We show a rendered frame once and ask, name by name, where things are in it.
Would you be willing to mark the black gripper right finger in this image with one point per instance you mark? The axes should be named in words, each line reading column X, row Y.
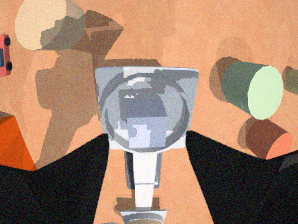
column 236, row 185

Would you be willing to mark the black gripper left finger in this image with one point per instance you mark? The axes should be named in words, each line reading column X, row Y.
column 65, row 191

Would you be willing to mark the small pink toy car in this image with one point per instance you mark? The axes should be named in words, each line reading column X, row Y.
column 5, row 64

